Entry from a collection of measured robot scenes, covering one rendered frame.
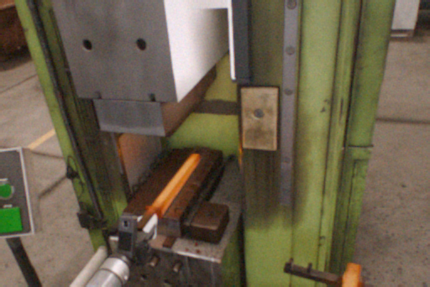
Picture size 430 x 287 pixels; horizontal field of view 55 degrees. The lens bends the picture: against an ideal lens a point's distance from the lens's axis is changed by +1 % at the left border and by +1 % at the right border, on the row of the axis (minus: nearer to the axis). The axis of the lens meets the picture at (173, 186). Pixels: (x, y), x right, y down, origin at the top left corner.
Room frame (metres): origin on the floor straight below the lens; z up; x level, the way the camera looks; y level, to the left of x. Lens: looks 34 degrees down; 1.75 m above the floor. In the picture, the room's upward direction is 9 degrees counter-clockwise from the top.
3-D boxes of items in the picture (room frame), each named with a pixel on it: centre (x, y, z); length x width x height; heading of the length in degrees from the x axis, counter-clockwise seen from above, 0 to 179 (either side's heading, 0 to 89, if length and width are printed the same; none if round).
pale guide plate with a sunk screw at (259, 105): (0.97, -0.25, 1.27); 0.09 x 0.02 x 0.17; 61
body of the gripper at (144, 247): (0.85, 0.15, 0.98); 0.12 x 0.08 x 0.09; 151
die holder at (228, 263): (1.17, -0.06, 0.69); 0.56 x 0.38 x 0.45; 151
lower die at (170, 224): (1.19, -0.01, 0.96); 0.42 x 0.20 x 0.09; 151
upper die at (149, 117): (1.19, -0.01, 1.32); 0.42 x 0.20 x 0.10; 151
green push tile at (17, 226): (1.07, 0.53, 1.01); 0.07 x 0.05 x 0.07; 86
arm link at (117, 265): (0.78, 0.18, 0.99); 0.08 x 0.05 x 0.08; 61
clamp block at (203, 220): (0.97, -0.10, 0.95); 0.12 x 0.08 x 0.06; 151
